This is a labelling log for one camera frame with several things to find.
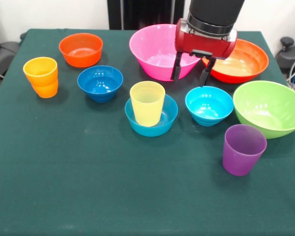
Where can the small orange bowl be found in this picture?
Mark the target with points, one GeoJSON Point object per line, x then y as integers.
{"type": "Point", "coordinates": [81, 59]}

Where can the large pink bowl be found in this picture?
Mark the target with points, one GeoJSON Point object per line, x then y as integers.
{"type": "Point", "coordinates": [152, 49]}

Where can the medium blue bowl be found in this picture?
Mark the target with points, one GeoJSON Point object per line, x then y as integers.
{"type": "Point", "coordinates": [169, 115]}

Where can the small dark blue bowl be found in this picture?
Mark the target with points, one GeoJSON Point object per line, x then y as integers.
{"type": "Point", "coordinates": [100, 84]}

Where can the dark green table cloth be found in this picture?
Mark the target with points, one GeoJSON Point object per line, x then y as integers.
{"type": "Point", "coordinates": [137, 184]}

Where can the large red-orange bowl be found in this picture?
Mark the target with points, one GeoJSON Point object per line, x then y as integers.
{"type": "Point", "coordinates": [248, 64]}

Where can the purple plastic cup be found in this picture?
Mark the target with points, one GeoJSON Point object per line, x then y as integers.
{"type": "Point", "coordinates": [241, 159]}

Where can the small cyan bowl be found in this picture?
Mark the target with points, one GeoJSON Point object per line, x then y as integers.
{"type": "Point", "coordinates": [209, 113]}

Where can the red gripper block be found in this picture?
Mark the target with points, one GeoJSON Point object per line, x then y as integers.
{"type": "Point", "coordinates": [204, 44]}

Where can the orange plastic cup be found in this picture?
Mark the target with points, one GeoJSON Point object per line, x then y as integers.
{"type": "Point", "coordinates": [43, 83]}

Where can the large lime green bowl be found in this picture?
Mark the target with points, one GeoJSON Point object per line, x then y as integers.
{"type": "Point", "coordinates": [265, 110]}

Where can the yellow plastic cup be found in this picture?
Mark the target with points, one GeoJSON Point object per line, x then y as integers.
{"type": "Point", "coordinates": [147, 113]}

